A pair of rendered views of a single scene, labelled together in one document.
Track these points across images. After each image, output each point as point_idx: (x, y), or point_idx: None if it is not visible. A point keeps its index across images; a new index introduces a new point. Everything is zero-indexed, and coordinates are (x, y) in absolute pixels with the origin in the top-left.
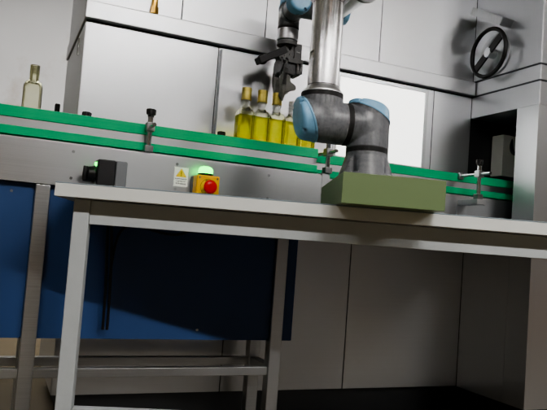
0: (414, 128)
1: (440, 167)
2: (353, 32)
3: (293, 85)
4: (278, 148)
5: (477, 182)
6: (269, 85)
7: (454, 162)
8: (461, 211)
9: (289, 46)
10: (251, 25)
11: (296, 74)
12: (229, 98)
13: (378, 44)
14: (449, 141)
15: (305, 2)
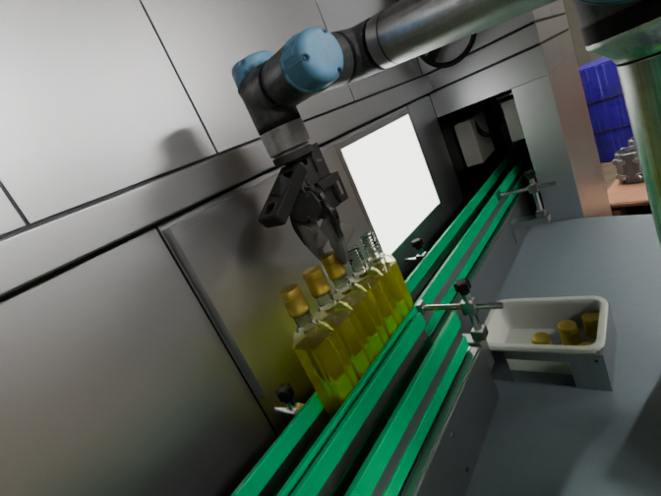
0: (418, 162)
1: (443, 187)
2: None
3: (348, 226)
4: (430, 371)
5: (536, 198)
6: (276, 232)
7: (447, 173)
8: (516, 231)
9: (302, 158)
10: (183, 144)
11: (339, 202)
12: (239, 307)
13: None
14: (437, 155)
15: (333, 55)
